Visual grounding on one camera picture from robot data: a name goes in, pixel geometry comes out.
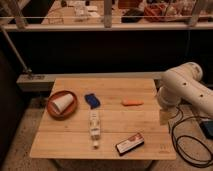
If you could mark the beige wooden gripper tool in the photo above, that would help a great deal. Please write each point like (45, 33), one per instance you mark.
(164, 116)

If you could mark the clear bottle with white label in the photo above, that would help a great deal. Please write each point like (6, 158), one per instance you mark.
(95, 128)

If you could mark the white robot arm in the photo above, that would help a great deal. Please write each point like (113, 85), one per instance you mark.
(183, 82)

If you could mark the black and red box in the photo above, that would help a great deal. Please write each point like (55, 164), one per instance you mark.
(129, 144)

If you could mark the orange carrot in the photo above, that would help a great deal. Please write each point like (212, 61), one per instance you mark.
(131, 102)

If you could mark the black power adapter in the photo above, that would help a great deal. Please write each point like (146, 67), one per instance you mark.
(207, 128)

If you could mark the blue sponge block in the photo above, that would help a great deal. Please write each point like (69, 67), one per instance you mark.
(92, 101)

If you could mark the white paper cup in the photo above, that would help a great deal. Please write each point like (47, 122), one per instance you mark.
(61, 103)

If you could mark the grey metal diagonal pole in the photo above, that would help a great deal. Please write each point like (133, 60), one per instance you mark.
(26, 69)

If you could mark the cluttered background shelf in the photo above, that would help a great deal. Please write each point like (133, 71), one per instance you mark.
(105, 15)

